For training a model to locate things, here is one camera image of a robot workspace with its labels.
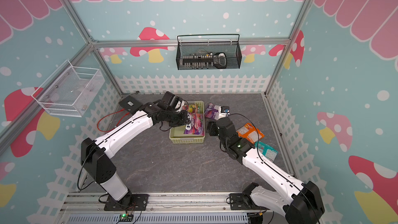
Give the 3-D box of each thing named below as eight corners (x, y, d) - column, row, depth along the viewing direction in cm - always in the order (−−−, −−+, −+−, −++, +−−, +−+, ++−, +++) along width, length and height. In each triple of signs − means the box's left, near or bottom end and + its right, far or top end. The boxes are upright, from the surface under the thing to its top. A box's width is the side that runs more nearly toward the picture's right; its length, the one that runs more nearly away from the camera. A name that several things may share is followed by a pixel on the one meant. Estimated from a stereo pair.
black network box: (120, 104, 117) (118, 102, 115) (131, 97, 122) (130, 94, 120) (132, 114, 111) (131, 112, 109) (144, 106, 116) (143, 103, 114)
